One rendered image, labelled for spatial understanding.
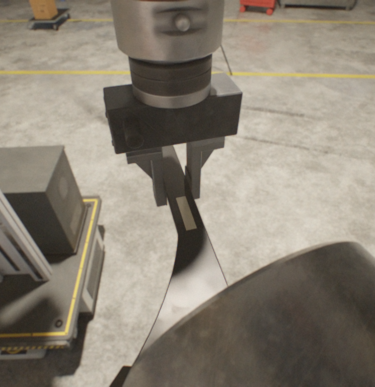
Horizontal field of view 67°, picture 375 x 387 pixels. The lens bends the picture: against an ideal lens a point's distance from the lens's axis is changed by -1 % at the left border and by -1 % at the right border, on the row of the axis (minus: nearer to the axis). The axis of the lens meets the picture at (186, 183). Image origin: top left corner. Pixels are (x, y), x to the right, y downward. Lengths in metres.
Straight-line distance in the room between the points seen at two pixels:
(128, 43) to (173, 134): 0.10
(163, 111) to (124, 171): 2.41
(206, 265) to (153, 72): 0.19
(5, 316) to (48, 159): 0.79
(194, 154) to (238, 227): 1.90
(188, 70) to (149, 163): 0.12
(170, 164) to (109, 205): 2.02
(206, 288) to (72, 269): 1.49
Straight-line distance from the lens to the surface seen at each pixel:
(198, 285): 0.29
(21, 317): 1.72
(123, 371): 0.78
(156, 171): 0.33
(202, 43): 0.24
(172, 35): 0.23
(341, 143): 3.31
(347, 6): 8.30
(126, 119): 0.27
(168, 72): 0.25
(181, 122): 0.29
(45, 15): 6.83
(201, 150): 0.33
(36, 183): 1.47
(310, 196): 2.59
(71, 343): 1.87
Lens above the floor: 1.75
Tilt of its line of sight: 45 degrees down
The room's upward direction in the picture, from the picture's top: 1 degrees counter-clockwise
